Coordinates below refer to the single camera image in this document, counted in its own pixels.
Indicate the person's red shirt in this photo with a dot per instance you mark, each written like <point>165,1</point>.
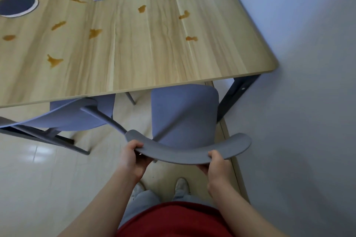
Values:
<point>175,221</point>

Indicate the person's white shoe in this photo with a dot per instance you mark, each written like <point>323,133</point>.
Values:
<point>138,188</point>
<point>182,185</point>

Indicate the orange sauce stains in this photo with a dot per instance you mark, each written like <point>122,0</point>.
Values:
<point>94,33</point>

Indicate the person's left white shoe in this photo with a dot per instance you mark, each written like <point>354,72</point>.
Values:
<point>138,188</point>

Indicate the person's grey trousers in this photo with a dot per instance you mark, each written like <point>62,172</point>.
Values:
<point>144,203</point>

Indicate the person's left thumb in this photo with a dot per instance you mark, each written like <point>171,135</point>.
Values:
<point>136,145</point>

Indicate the person's right white shoe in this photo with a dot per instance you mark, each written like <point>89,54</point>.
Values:
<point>182,185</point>

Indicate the person's left forearm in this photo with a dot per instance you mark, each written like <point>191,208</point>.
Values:
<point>105,206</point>

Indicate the person's right thumb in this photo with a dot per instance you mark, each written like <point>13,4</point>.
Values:
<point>215,155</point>

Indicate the dark metal table leg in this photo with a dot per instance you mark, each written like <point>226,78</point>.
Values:
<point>236,92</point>

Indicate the person's right hand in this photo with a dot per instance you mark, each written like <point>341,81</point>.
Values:
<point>219,171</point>

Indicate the person's right forearm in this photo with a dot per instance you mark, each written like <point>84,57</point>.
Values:
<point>244,211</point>

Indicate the grey-blue plastic chair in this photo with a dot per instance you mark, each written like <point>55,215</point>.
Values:
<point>183,114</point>
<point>69,118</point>

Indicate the person's left hand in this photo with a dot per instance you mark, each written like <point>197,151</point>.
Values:
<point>130,161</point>

